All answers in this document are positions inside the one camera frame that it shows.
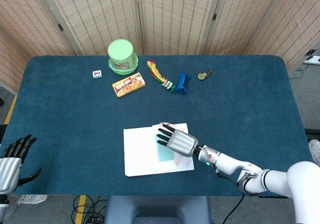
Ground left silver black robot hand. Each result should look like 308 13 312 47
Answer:
0 134 43 195

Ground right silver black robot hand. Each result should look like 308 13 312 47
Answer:
156 123 200 157

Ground blue and white tasselled bookmark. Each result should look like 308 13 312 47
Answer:
151 122 176 172

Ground white paper booklet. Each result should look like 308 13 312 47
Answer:
123 122 195 177

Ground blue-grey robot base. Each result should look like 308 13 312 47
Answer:
103 195 212 224

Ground white sneaker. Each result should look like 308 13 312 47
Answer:
16 194 48 205
307 139 320 167

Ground black correction tape dispenser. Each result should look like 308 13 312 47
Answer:
197 70 213 81

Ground colourful feather shuttlecock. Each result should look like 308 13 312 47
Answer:
146 59 177 93

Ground yellow curry box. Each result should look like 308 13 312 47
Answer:
112 72 147 98

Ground blue table cloth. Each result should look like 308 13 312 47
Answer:
0 55 317 197

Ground green plastic toy bucket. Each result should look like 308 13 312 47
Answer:
107 39 139 75

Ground woven bamboo folding screen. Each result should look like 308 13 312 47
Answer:
0 0 320 92

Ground white power strip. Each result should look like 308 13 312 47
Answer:
302 55 320 65

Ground black floor cables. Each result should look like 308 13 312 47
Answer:
72 195 108 224

